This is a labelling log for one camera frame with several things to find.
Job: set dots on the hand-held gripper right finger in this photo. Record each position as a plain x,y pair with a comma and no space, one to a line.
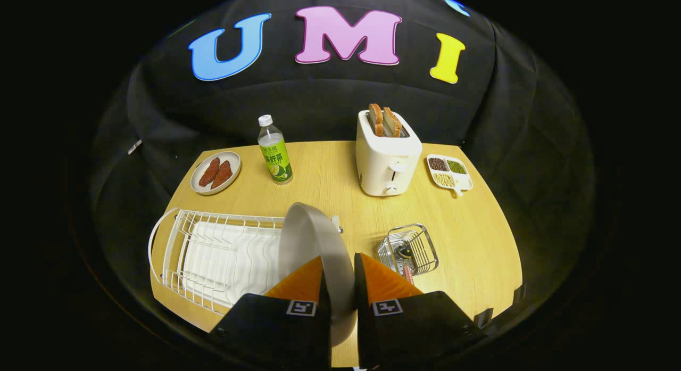
363,328

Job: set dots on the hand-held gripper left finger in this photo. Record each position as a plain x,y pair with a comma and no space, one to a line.
325,334

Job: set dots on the grey round plate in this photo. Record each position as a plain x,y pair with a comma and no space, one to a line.
314,238

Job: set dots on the white divided bean dish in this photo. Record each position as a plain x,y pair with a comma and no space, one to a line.
460,182

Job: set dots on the small dish with sausages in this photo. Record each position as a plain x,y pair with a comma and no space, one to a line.
198,184

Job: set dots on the black table edge clamp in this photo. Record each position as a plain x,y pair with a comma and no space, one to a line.
483,318
519,294

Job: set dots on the white toaster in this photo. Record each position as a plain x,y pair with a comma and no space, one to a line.
385,166

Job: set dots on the green label drink bottle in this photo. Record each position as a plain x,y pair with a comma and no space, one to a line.
275,158

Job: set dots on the red sausage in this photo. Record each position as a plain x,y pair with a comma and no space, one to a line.
222,174
209,172

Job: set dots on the bread slice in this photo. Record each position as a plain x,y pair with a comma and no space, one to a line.
392,122
376,120

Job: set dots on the small white clip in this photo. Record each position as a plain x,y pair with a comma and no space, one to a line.
134,146

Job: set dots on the black backdrop cloth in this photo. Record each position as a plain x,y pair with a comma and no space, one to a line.
159,121

